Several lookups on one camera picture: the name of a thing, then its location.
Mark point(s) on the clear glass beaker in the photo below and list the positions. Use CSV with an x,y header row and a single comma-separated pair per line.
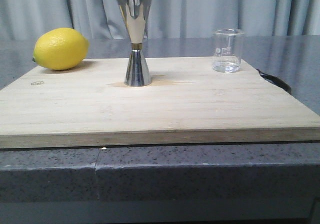
x,y
228,50

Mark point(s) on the steel double jigger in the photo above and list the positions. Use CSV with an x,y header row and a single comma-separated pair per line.
x,y
135,14

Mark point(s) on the light wooden cutting board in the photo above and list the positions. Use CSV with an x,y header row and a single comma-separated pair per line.
x,y
186,102

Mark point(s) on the grey curtain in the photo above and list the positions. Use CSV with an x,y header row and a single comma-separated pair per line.
x,y
99,19

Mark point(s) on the yellow lemon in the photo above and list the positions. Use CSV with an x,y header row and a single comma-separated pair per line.
x,y
60,49

